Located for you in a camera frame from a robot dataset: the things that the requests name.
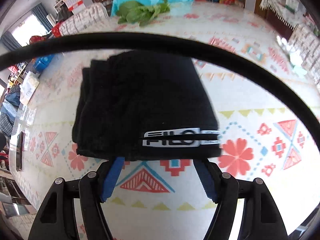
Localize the black pants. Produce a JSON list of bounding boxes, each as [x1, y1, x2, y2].
[[72, 50, 221, 161]]

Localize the black smartphone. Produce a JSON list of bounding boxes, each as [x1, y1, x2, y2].
[[16, 131, 24, 172]]

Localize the white work glove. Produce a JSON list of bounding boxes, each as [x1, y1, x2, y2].
[[276, 35, 296, 64]]

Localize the black cable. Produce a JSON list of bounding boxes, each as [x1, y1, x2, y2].
[[0, 31, 320, 153]]

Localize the blue tissue pack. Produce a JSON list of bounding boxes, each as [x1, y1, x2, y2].
[[34, 54, 55, 73]]

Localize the blue clothes pile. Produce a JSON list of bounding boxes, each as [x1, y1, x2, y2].
[[1, 85, 21, 139]]

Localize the white face tissue box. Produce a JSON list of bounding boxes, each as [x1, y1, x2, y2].
[[20, 72, 40, 106]]

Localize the green leafy vegetable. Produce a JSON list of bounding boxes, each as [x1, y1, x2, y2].
[[116, 0, 170, 27]]

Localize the side table with lace cloth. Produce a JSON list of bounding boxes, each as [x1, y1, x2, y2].
[[259, 0, 319, 40]]

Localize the white grey patterned chair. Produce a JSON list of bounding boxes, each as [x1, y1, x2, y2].
[[59, 3, 108, 36]]

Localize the patterned tablecloth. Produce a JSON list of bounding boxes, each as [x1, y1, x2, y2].
[[8, 0, 320, 240]]

